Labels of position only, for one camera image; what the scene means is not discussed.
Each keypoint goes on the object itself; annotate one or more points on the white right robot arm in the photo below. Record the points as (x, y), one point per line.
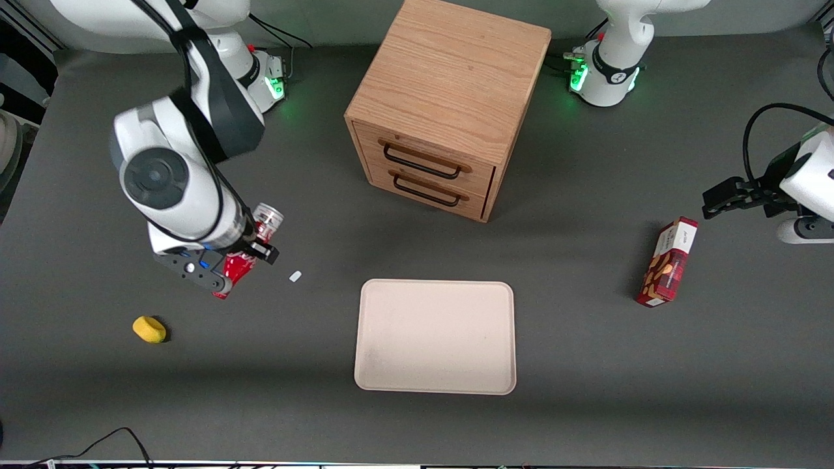
(195, 215)

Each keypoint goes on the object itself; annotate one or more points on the aluminium frame profile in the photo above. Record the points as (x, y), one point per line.
(26, 29)

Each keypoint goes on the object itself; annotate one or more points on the beige rectangular tray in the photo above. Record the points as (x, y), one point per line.
(435, 337)

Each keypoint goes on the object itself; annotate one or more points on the red plaid shortbread box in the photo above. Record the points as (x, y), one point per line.
(668, 264)

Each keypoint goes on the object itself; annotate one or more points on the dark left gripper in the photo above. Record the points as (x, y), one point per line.
(771, 187)

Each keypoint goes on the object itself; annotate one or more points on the red coke bottle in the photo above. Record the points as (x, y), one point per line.
(238, 270)

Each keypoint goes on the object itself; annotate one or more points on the wooden drawer front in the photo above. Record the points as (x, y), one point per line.
(475, 174)
(472, 203)

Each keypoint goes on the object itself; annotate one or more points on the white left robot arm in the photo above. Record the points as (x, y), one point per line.
(619, 39)

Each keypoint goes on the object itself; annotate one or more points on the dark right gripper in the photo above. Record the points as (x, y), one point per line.
(255, 245)

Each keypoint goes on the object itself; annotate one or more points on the yellow sponge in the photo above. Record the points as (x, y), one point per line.
(149, 329)

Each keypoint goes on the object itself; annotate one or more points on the wooden two-drawer cabinet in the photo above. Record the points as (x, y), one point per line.
(449, 71)

